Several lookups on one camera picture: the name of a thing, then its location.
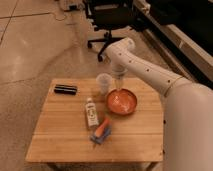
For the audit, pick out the black office chair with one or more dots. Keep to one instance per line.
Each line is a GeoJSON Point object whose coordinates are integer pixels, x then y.
{"type": "Point", "coordinates": [108, 15]}

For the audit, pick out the black rectangular case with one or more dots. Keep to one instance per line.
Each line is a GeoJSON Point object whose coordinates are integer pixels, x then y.
{"type": "Point", "coordinates": [65, 89]}

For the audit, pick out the white plastic bottle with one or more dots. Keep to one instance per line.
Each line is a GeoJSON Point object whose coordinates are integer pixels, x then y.
{"type": "Point", "coordinates": [91, 114]}

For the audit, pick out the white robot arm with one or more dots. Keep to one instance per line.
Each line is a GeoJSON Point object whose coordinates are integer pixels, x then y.
{"type": "Point", "coordinates": [188, 111]}

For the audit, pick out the translucent white cup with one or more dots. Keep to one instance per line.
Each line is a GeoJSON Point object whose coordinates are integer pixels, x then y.
{"type": "Point", "coordinates": [104, 81]}

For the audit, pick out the orange carrot toy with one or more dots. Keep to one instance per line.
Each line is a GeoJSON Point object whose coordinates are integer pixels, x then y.
{"type": "Point", "coordinates": [99, 131]}

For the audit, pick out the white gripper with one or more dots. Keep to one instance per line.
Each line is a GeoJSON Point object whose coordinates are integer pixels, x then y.
{"type": "Point", "coordinates": [119, 78]}

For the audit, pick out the orange ceramic bowl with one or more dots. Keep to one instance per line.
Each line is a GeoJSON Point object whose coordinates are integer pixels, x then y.
{"type": "Point", "coordinates": [121, 102]}

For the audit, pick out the wooden folding table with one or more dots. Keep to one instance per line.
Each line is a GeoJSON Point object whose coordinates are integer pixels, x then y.
{"type": "Point", "coordinates": [61, 134]}

